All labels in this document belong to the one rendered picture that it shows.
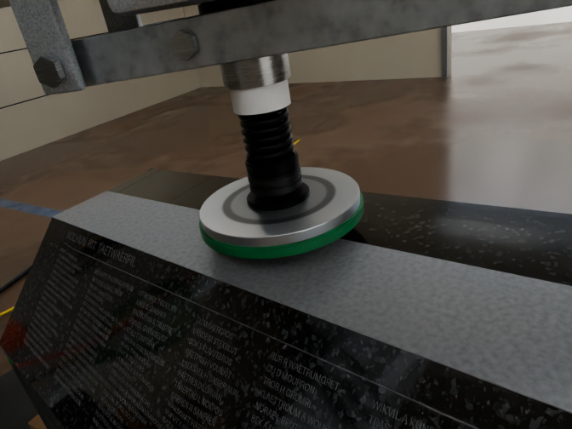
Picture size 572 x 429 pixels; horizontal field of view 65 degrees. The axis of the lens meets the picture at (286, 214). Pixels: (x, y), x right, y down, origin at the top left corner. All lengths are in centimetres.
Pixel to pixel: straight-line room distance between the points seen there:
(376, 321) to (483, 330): 9
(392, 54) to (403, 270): 515
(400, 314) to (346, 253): 13
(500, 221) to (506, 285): 14
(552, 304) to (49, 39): 57
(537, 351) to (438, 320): 8
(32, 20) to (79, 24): 558
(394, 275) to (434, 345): 11
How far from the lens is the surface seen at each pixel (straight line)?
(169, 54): 52
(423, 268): 53
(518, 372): 42
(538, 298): 50
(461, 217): 63
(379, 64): 570
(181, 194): 84
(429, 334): 45
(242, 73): 52
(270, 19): 48
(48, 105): 583
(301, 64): 617
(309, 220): 53
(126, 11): 49
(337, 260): 55
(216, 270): 58
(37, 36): 58
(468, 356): 43
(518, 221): 63
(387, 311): 47
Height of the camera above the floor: 110
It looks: 26 degrees down
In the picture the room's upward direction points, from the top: 10 degrees counter-clockwise
